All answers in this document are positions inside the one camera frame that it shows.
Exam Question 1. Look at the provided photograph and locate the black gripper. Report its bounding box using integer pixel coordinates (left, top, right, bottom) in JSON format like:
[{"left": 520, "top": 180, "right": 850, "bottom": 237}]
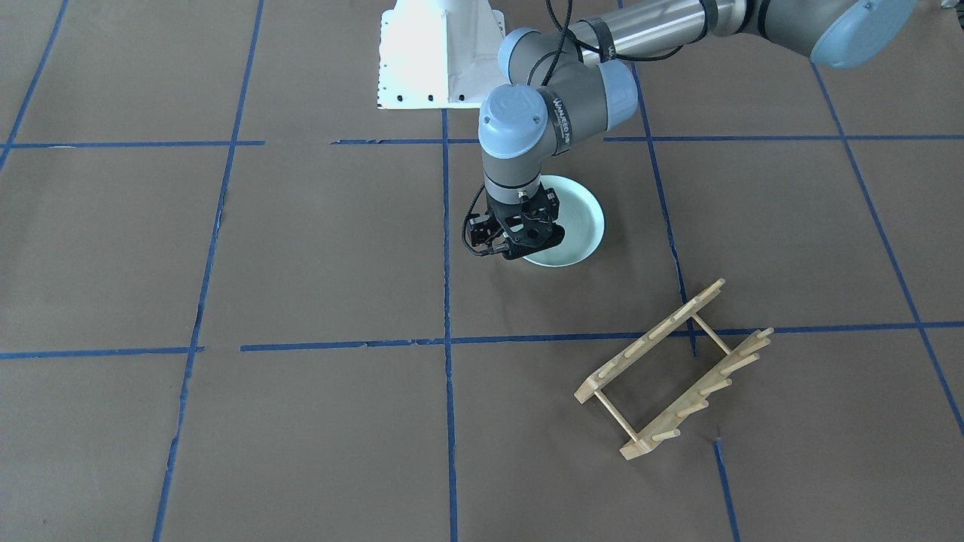
[{"left": 487, "top": 187, "right": 565, "bottom": 260}]

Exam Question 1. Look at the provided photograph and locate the light green plate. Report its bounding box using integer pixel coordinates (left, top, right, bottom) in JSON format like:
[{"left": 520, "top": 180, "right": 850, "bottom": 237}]
[{"left": 523, "top": 175, "right": 605, "bottom": 267}]

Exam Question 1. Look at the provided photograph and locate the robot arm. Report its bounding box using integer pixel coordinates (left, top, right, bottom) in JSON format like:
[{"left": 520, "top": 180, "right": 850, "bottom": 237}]
[{"left": 462, "top": 1, "right": 916, "bottom": 260}]

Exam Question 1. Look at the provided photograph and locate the wooden dish rack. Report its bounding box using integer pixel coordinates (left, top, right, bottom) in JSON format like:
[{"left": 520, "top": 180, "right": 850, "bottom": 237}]
[{"left": 574, "top": 279, "right": 774, "bottom": 460}]

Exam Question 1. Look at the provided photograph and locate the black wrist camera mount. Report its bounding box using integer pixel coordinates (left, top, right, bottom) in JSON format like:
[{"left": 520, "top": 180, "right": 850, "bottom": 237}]
[{"left": 462, "top": 213, "right": 504, "bottom": 257}]

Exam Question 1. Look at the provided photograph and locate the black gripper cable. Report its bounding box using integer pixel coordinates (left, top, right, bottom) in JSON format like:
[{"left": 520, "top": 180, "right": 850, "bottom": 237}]
[{"left": 461, "top": 183, "right": 504, "bottom": 259}]

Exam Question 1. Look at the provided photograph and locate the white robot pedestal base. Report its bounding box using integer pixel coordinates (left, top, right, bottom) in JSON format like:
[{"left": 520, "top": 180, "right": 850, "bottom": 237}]
[{"left": 377, "top": 1, "right": 508, "bottom": 110}]

